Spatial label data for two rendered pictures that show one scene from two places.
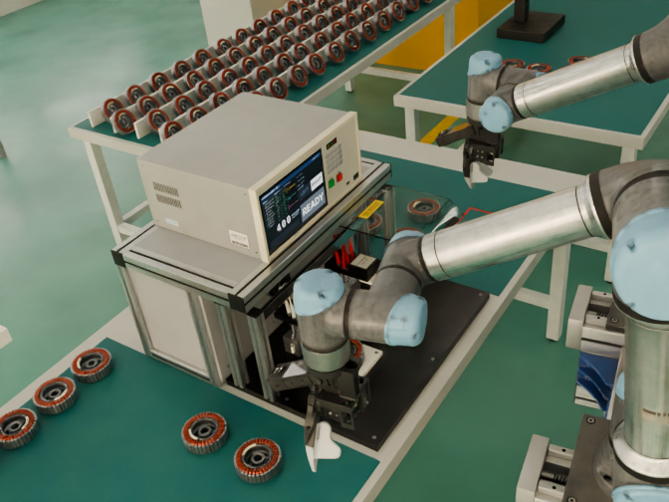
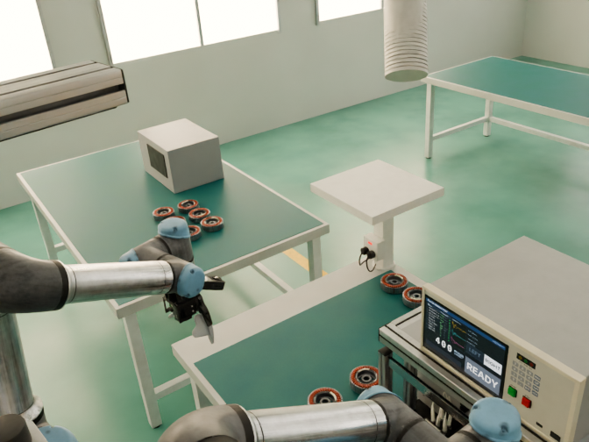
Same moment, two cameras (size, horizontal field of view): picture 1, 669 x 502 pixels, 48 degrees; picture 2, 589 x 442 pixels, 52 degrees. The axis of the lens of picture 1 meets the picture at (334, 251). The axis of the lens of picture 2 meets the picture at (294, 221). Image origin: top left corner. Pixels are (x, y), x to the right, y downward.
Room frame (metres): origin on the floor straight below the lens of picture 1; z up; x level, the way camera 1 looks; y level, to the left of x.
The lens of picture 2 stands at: (1.62, -1.12, 2.21)
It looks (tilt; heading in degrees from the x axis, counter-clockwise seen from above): 28 degrees down; 110
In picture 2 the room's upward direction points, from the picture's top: 4 degrees counter-clockwise
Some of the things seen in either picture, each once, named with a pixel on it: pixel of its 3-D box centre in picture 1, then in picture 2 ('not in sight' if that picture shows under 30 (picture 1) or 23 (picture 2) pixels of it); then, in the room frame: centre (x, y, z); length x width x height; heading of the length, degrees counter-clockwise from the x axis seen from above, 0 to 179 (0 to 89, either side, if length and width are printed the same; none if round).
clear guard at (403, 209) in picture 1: (394, 220); not in sight; (1.71, -0.17, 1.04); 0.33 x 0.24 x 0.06; 53
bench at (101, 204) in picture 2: not in sight; (164, 252); (-0.21, 1.54, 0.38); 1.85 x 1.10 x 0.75; 143
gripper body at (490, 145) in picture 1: (483, 137); not in sight; (1.66, -0.40, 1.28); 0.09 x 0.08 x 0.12; 57
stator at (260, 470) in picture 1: (258, 459); (325, 402); (1.17, 0.24, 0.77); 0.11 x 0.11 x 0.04
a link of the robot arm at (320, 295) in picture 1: (323, 309); (174, 242); (0.87, 0.03, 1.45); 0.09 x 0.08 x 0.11; 69
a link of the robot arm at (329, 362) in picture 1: (327, 347); not in sight; (0.87, 0.03, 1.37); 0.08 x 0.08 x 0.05
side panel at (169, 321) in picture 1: (171, 323); not in sight; (1.54, 0.45, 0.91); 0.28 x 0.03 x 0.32; 53
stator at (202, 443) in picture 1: (205, 432); (366, 380); (1.28, 0.37, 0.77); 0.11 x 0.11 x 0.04
